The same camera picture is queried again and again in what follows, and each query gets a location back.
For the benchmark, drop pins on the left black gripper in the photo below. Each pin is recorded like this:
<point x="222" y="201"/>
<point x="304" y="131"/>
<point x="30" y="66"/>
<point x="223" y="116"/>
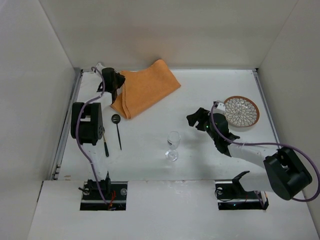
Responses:
<point x="116" y="83"/>

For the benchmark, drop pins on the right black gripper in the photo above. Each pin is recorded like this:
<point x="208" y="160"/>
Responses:
<point x="200" y="119"/>

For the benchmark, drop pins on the orange cloth napkin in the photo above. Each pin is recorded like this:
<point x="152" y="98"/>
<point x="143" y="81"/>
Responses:
<point x="144" y="88"/>

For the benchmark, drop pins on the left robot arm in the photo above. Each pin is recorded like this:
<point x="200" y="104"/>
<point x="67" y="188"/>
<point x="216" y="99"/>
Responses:
<point x="87" y="125"/>

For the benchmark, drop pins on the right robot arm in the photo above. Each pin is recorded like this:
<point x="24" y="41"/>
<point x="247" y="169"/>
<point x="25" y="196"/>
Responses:
<point x="286" y="173"/>

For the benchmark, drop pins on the clear wine glass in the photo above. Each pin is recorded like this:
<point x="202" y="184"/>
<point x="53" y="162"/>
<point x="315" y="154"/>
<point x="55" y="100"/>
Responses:
<point x="173" y="141"/>

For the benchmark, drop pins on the black spoon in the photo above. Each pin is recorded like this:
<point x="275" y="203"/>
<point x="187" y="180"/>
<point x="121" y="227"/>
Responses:
<point x="116" y="120"/>

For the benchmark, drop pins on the patterned ceramic plate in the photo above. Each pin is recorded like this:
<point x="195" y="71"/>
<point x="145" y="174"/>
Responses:
<point x="241" y="112"/>

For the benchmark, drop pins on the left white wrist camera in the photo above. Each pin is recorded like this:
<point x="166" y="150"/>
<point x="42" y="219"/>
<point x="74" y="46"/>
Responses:
<point x="98" y="68"/>

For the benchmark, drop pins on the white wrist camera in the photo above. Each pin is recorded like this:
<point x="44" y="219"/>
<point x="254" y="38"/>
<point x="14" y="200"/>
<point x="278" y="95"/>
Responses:
<point x="219" y="107"/>
<point x="98" y="68"/>

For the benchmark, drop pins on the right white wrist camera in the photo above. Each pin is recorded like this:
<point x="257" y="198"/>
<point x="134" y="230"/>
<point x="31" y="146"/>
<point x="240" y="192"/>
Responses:
<point x="219" y="107"/>

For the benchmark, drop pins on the gold fork black handle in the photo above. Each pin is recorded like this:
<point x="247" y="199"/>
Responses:
<point x="105" y="145"/>

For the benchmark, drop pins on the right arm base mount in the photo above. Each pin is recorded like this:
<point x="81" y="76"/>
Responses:
<point x="232" y="197"/>

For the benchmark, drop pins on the aluminium table edge rail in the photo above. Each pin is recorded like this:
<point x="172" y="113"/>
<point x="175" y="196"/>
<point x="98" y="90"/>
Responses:
<point x="56" y="156"/>

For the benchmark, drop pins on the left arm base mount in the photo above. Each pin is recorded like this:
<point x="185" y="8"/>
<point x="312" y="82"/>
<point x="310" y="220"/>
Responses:
<point x="113" y="196"/>

